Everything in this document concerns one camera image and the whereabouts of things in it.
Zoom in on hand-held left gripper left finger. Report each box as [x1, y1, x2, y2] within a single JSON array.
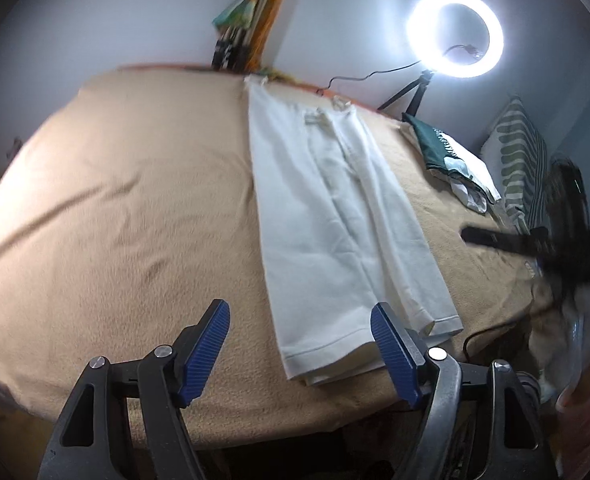
[[38, 299, 232, 480]]

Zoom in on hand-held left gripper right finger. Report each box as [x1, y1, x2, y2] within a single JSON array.
[[370, 302, 560, 480]]

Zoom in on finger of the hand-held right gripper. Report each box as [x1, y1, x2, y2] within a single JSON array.
[[461, 225, 552, 262]]

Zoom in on white pants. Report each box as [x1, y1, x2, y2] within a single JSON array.
[[245, 76, 464, 387]]

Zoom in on person's right forearm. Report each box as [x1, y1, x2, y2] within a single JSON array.
[[529, 280, 590, 480]]

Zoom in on colourful hanging clothes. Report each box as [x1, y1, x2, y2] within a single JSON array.
[[212, 0, 297, 74]]

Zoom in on green striped pillow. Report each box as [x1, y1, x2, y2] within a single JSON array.
[[480, 96, 548, 233]]

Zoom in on green and white garment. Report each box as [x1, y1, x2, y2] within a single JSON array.
[[401, 112, 502, 214]]

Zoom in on tan blanket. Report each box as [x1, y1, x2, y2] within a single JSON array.
[[0, 64, 576, 448]]

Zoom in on black tripod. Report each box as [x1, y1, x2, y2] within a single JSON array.
[[377, 70, 436, 119]]

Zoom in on black ring light cable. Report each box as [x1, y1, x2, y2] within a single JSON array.
[[316, 44, 482, 97]]

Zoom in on white ring light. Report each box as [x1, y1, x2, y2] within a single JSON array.
[[407, 0, 504, 79]]

